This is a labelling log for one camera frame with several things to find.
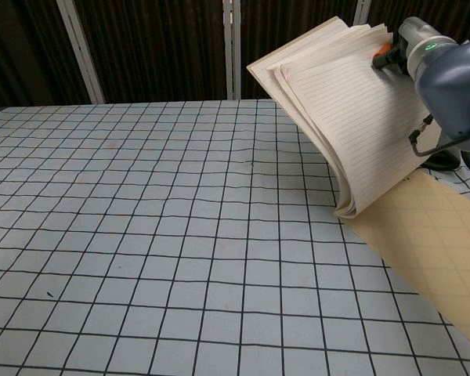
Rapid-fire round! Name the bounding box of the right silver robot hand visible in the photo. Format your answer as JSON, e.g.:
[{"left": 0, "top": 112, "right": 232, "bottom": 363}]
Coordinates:
[{"left": 371, "top": 31, "right": 410, "bottom": 75}]

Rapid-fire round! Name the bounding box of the beige paper notepad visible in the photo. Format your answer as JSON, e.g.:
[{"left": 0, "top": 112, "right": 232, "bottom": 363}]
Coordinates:
[{"left": 246, "top": 15, "right": 470, "bottom": 344}]

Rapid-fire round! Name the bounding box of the grey cloth with green trim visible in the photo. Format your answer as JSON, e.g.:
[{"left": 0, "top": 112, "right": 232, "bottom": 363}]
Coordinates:
[{"left": 420, "top": 150, "right": 462, "bottom": 172}]

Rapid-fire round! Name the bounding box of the black folding screen curtain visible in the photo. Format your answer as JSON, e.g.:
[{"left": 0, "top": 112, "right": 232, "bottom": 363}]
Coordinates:
[{"left": 0, "top": 0, "right": 470, "bottom": 113}]

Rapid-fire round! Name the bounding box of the white checkered tablecloth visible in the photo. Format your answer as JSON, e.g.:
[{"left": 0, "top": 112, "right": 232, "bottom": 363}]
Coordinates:
[{"left": 0, "top": 97, "right": 470, "bottom": 376}]

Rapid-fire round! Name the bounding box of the white screen frame post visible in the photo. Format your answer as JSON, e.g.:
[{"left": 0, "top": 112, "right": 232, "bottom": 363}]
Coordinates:
[
  {"left": 56, "top": 0, "right": 106, "bottom": 103},
  {"left": 353, "top": 0, "right": 372, "bottom": 25},
  {"left": 220, "top": 0, "right": 243, "bottom": 99}
]

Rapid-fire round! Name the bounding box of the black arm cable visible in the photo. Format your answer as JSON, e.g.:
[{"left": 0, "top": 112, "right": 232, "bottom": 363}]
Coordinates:
[{"left": 408, "top": 114, "right": 470, "bottom": 157}]

